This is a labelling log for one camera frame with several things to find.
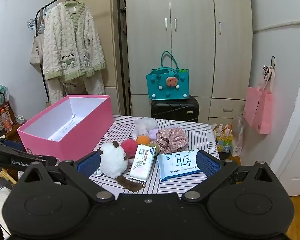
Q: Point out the tall beige cabinet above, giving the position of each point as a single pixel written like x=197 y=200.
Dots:
x=107 y=17

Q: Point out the white plush toy brown tail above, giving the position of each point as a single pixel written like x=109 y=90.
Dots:
x=112 y=160

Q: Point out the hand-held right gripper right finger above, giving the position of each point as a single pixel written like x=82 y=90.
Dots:
x=208 y=164

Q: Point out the teal tote bag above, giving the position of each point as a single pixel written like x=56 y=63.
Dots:
x=165 y=87

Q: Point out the fluffy white green robe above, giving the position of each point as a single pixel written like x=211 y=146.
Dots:
x=70 y=42

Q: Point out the red pompom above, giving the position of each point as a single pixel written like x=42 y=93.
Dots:
x=128 y=147

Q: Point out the pink gift bag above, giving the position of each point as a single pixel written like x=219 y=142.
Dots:
x=260 y=110

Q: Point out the clear plastic bag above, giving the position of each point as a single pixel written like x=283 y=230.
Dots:
x=238 y=140

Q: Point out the orange drink bottle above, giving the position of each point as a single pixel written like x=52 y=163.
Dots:
x=6 y=121

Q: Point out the beige canvas tote bag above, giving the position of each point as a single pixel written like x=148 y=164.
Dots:
x=36 y=52

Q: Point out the wooden nightstand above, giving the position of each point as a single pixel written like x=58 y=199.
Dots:
x=13 y=133

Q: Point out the white door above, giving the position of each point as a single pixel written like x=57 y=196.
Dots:
x=295 y=130

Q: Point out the small green packets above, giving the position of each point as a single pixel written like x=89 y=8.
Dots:
x=20 y=118

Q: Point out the pink floral cloth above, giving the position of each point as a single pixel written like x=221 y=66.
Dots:
x=171 y=137

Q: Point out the purple plush toy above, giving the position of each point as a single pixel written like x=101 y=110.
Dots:
x=153 y=134

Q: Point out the light wood wardrobe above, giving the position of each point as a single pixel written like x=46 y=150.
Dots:
x=190 y=42

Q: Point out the white mesh bath pouf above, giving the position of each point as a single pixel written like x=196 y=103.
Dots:
x=145 y=125

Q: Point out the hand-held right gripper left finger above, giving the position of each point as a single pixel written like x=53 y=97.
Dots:
x=88 y=163

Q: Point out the white tissue packet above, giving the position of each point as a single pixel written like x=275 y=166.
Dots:
x=142 y=162

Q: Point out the blue wet wipes packet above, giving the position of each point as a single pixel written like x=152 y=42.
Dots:
x=177 y=165

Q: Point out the black suitcase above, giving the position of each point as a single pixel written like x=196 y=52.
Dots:
x=175 y=110

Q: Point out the orange plush ball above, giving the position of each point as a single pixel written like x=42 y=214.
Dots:
x=143 y=140

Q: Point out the small colourful gift bag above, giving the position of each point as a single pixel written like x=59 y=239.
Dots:
x=223 y=140

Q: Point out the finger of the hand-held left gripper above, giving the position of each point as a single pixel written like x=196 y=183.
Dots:
x=13 y=145
x=27 y=160

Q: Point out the brown checked basket bag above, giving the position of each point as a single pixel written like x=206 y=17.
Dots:
x=0 y=110

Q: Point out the pink cardboard box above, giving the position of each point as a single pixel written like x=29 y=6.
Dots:
x=72 y=140

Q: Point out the metal clothes hangers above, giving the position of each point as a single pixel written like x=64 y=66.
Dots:
x=33 y=23

